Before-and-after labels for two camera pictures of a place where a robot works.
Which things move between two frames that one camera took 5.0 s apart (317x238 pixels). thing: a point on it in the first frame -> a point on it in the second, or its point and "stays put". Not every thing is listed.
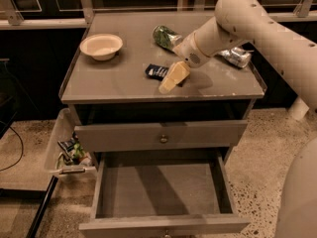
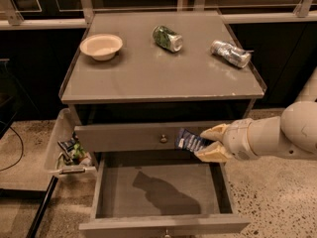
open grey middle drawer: [163, 194] stays put
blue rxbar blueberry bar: [157, 71] -> [188, 141]
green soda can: [166, 37] stays put
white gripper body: [187, 52] -> [238, 139]
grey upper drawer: [161, 136] stays put
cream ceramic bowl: [101, 47] stays put
